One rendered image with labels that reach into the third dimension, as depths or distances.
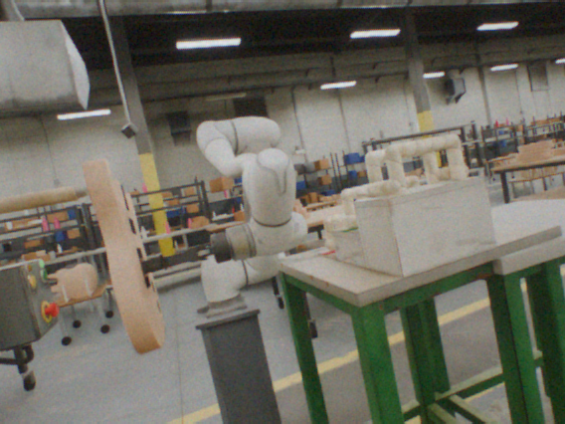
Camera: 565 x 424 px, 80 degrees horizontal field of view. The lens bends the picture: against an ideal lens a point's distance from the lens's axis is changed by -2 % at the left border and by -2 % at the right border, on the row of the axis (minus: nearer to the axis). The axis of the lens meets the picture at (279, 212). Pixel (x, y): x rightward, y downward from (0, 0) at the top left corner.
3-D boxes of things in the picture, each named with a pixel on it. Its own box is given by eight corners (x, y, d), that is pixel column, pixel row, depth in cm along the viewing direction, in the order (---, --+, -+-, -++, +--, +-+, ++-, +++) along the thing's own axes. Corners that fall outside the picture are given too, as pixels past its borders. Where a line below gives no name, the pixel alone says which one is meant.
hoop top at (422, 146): (392, 159, 72) (389, 144, 72) (383, 161, 75) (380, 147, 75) (464, 144, 78) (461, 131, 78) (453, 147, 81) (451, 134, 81)
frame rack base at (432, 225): (404, 279, 71) (389, 198, 70) (365, 269, 86) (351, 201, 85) (498, 247, 79) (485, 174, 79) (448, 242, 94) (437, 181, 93)
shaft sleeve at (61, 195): (-21, 206, 68) (-20, 220, 67) (-31, 200, 65) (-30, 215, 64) (78, 188, 74) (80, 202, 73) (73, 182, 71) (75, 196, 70)
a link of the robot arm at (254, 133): (236, 274, 169) (276, 262, 177) (248, 293, 156) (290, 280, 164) (221, 115, 135) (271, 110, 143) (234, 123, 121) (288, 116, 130)
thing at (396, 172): (399, 195, 73) (390, 151, 72) (389, 196, 76) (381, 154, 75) (411, 192, 74) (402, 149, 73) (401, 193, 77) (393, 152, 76)
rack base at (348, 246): (367, 269, 85) (360, 233, 85) (336, 261, 101) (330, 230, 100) (451, 242, 93) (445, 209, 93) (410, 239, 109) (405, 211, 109)
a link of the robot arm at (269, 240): (244, 241, 96) (242, 204, 87) (294, 227, 100) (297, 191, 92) (257, 268, 88) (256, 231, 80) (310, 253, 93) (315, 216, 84)
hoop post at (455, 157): (460, 180, 77) (452, 140, 77) (449, 182, 81) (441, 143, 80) (470, 178, 78) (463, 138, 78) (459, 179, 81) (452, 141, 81)
